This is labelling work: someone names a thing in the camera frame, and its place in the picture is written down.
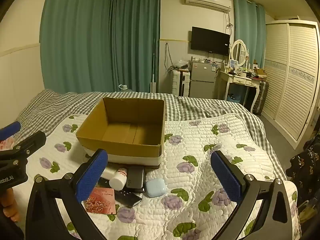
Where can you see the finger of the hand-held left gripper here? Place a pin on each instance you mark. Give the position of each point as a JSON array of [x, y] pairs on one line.
[[32, 141], [11, 128]]

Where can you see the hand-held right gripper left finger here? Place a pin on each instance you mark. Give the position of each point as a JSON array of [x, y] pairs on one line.
[[91, 177]]

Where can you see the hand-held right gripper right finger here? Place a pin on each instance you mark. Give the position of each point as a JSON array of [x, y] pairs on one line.
[[226, 177]]

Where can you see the white charger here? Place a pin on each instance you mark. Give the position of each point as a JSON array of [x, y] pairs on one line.
[[110, 172]]

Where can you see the red rose-print card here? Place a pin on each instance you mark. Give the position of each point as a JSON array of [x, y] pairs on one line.
[[101, 201]]

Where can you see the white pill bottle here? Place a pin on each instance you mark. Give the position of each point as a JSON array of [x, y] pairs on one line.
[[119, 178]]

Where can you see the black remote control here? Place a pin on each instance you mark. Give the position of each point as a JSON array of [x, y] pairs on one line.
[[128, 198]]

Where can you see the black power bank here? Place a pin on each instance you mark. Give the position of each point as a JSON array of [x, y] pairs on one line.
[[135, 178]]

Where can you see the light blue earbuds case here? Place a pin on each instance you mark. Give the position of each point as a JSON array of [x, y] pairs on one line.
[[155, 188]]

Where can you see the person's left hand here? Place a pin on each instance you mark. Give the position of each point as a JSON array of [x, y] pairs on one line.
[[8, 202]]

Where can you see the white floral quilt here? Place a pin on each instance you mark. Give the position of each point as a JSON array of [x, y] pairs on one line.
[[190, 180]]

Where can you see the grey checked bedsheet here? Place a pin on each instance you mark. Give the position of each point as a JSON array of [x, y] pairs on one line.
[[200, 106]]

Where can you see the blue plastic basket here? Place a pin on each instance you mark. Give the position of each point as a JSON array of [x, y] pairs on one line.
[[235, 98]]

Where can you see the dark printed cloth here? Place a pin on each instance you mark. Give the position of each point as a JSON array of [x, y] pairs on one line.
[[306, 170]]

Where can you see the dark suitcase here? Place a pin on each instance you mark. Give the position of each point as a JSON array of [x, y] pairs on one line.
[[262, 95]]

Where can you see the clear water jug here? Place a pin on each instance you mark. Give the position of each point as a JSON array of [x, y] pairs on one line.
[[125, 88]]

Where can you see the white dressing table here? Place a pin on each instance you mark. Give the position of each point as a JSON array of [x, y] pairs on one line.
[[240, 80]]

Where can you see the silver small fridge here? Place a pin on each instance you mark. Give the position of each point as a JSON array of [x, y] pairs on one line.
[[202, 80]]

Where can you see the white suitcase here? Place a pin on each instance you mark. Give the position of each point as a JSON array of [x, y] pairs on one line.
[[180, 82]]

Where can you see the small brown cardboard box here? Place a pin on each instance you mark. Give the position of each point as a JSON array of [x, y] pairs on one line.
[[260, 72]]

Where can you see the white mop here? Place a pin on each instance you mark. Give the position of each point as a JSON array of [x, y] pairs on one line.
[[153, 80]]

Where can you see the white louvred wardrobe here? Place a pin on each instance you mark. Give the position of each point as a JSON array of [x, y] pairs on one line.
[[295, 80]]

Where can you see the wide green curtain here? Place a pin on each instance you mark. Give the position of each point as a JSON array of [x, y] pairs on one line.
[[95, 37]]

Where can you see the clear plastic bag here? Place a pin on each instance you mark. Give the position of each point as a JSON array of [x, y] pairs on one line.
[[182, 64]]

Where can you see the white oval mirror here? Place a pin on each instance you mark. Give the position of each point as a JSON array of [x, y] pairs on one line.
[[239, 52]]

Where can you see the narrow green curtain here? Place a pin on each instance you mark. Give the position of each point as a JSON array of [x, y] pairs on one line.
[[248, 30]]

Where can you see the white air conditioner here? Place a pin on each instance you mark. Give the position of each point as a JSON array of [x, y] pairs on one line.
[[207, 1]]

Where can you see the small photo frame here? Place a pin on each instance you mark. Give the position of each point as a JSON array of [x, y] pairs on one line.
[[234, 63]]

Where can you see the black wall television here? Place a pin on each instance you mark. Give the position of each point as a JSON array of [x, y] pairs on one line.
[[210, 41]]

